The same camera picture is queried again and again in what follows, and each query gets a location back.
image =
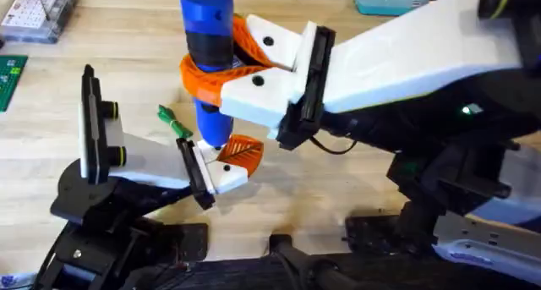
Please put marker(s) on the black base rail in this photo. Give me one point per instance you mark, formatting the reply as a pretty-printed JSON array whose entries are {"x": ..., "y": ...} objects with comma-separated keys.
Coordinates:
[{"x": 253, "y": 275}]

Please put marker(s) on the clear plastic parts box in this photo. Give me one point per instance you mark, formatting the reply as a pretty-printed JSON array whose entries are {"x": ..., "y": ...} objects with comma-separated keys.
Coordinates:
[{"x": 34, "y": 15}]

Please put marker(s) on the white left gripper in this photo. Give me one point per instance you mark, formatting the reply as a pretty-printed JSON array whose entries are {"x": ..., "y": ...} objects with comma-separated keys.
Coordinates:
[{"x": 143, "y": 163}]

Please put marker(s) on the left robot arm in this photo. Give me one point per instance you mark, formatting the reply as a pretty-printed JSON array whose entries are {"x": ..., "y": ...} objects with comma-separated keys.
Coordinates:
[{"x": 105, "y": 222}]

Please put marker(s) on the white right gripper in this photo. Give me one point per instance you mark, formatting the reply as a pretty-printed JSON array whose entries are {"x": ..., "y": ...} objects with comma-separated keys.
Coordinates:
[{"x": 401, "y": 53}]

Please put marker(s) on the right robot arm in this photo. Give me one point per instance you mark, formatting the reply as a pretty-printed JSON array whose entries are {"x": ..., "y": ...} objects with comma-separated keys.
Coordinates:
[{"x": 444, "y": 176}]

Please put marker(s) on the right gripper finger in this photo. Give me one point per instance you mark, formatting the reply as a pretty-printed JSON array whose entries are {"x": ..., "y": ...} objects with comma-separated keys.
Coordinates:
[
  {"x": 274, "y": 42},
  {"x": 253, "y": 97}
]

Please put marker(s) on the blue electric screwdriver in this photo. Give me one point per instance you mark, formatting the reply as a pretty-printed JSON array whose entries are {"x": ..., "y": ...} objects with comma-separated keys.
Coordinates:
[{"x": 207, "y": 23}]

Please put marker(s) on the black upright wrist plate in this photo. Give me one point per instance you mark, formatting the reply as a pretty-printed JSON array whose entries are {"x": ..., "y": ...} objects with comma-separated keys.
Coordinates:
[{"x": 92, "y": 125}]

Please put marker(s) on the teal box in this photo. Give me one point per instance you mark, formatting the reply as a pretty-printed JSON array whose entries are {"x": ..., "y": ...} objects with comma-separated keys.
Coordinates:
[{"x": 391, "y": 0}]

